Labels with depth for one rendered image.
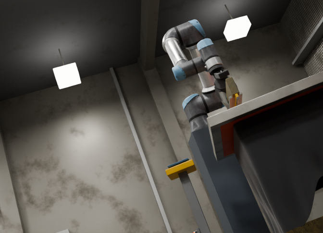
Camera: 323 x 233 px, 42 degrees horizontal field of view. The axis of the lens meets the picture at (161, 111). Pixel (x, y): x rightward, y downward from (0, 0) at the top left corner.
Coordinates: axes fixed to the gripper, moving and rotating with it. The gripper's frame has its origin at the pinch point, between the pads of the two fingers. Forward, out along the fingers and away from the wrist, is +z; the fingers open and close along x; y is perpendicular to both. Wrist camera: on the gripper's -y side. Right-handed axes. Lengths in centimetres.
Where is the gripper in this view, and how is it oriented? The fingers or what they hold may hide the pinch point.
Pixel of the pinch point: (233, 104)
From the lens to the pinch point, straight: 188.0
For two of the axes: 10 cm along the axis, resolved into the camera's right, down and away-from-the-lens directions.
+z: 3.4, 8.7, -3.6
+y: 1.6, 3.2, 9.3
